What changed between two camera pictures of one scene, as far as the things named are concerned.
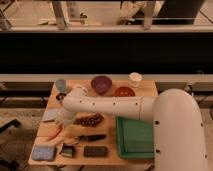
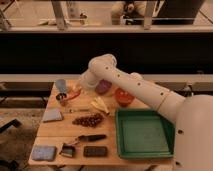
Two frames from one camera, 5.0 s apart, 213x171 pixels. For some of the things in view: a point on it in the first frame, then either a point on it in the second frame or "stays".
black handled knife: [91, 138] stays
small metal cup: [60, 96] stays
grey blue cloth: [50, 114] stays
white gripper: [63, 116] → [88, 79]
